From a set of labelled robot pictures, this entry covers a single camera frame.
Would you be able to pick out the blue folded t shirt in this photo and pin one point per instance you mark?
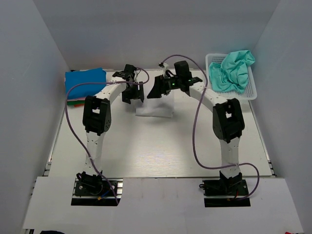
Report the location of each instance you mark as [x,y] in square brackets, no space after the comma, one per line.
[77,77]

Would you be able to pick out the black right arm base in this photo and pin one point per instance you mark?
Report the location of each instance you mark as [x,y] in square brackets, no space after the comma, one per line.
[225,192]

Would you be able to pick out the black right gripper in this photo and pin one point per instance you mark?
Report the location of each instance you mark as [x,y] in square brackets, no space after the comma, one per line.
[160,87]

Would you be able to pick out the green folded t shirt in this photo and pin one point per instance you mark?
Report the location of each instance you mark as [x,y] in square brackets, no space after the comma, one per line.
[71,103]

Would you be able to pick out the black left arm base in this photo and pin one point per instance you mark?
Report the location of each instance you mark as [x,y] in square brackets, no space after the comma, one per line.
[94,191]

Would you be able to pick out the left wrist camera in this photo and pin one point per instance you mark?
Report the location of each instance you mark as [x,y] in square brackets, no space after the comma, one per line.
[129,69]

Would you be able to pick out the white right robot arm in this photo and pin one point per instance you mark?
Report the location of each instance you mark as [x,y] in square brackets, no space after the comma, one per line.
[228,122]

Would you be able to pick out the white t shirt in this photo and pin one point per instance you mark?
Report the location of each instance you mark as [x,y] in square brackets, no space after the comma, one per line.
[158,107]

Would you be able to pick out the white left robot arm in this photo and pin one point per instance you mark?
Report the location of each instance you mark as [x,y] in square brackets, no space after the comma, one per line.
[97,117]

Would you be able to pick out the white plastic basket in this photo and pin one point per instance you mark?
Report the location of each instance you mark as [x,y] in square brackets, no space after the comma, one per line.
[250,91]

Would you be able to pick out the red folded t shirt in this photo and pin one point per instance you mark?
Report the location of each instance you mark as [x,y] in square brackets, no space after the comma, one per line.
[78,105]

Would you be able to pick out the pink folded t shirt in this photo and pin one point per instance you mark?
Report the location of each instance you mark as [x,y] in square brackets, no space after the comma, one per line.
[77,99]

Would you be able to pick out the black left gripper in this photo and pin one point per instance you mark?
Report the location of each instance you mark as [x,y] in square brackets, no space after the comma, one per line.
[138,94]

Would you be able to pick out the teal crumpled t shirt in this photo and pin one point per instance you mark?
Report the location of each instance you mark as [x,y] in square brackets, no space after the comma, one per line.
[231,75]

